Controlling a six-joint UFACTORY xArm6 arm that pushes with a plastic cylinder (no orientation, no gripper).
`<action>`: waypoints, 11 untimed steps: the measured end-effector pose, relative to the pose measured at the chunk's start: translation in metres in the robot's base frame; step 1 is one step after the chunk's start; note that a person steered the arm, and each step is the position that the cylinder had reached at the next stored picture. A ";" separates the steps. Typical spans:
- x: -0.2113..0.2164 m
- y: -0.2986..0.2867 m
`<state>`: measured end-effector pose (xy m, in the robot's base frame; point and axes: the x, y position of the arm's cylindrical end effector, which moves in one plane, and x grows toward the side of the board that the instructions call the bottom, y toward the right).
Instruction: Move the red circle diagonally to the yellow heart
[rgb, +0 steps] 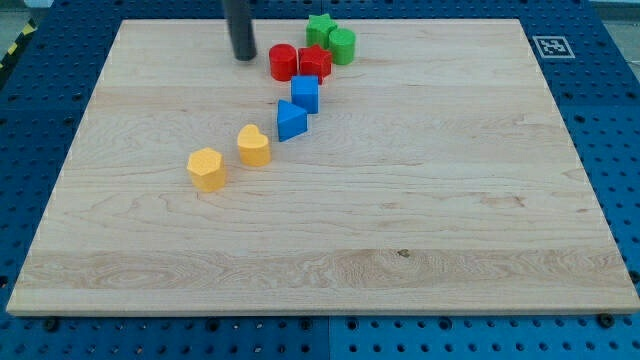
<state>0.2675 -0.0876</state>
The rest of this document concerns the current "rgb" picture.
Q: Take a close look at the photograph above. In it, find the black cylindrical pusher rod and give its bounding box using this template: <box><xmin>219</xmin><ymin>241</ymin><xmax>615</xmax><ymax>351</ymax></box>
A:
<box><xmin>222</xmin><ymin>0</ymin><xmax>257</xmax><ymax>62</ymax></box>

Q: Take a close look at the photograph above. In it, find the yellow hexagon block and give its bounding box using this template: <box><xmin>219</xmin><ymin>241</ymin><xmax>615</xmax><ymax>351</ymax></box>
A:
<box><xmin>187</xmin><ymin>147</ymin><xmax>227</xmax><ymax>192</ymax></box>

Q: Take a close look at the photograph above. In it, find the green star block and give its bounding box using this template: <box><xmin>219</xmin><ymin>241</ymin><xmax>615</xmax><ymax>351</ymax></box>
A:
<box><xmin>305</xmin><ymin>14</ymin><xmax>338</xmax><ymax>49</ymax></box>

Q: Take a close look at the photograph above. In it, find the white fiducial marker tag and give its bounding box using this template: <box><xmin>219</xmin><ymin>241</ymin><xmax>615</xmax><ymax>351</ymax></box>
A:
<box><xmin>533</xmin><ymin>35</ymin><xmax>575</xmax><ymax>59</ymax></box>

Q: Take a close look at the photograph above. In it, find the blue triangle block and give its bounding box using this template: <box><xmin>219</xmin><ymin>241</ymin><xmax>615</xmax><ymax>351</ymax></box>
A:
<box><xmin>276</xmin><ymin>100</ymin><xmax>308</xmax><ymax>142</ymax></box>

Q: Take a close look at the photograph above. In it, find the red star block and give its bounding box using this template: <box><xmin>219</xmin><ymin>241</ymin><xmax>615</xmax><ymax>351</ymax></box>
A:
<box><xmin>298</xmin><ymin>44</ymin><xmax>333</xmax><ymax>85</ymax></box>

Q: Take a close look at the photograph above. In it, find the green cylinder block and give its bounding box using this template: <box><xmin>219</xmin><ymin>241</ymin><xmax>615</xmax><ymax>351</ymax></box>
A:
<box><xmin>329</xmin><ymin>28</ymin><xmax>356</xmax><ymax>65</ymax></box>

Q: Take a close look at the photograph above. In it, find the blue cube block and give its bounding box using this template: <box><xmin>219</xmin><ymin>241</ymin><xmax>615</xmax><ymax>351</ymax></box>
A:
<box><xmin>290</xmin><ymin>75</ymin><xmax>319</xmax><ymax>114</ymax></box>

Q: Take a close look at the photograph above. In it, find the yellow heart block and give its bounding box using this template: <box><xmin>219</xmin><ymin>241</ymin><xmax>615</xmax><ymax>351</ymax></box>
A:
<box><xmin>237</xmin><ymin>124</ymin><xmax>271</xmax><ymax>167</ymax></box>

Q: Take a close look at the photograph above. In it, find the wooden board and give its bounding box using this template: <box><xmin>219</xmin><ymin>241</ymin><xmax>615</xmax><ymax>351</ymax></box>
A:
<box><xmin>7</xmin><ymin>19</ymin><xmax>639</xmax><ymax>317</ymax></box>

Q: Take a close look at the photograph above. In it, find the red cylinder block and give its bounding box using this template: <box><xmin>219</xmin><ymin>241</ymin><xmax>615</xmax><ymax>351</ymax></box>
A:
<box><xmin>269</xmin><ymin>43</ymin><xmax>298</xmax><ymax>82</ymax></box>

